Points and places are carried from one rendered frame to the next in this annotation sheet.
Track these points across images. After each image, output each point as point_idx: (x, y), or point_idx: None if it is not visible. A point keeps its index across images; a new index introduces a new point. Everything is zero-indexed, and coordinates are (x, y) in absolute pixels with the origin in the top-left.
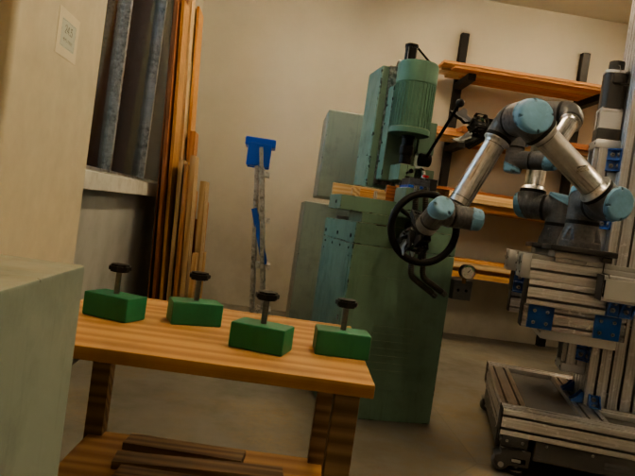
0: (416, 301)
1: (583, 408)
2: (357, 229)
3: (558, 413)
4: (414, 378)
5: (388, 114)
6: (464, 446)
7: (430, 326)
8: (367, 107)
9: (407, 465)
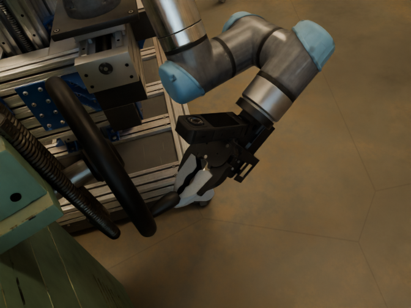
0: (73, 260)
1: (137, 130)
2: None
3: (174, 140)
4: (115, 288)
5: None
6: (165, 238)
7: (79, 251)
8: None
9: (259, 263)
